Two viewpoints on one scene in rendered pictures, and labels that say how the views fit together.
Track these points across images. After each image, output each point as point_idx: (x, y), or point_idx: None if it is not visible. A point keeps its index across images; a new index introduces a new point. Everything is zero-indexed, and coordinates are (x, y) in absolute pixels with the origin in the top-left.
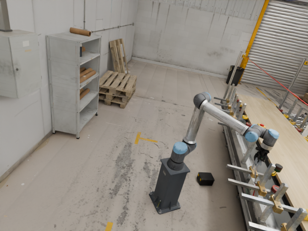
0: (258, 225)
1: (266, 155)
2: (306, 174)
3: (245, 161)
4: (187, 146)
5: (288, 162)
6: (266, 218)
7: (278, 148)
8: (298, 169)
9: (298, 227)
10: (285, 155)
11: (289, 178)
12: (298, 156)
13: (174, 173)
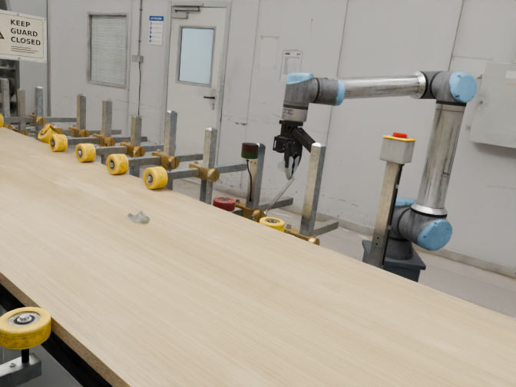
0: (198, 153)
1: (281, 133)
2: (206, 259)
3: None
4: (400, 201)
5: (282, 268)
6: None
7: (389, 312)
8: (238, 262)
9: None
10: (329, 294)
11: (228, 227)
12: (302, 326)
13: (366, 243)
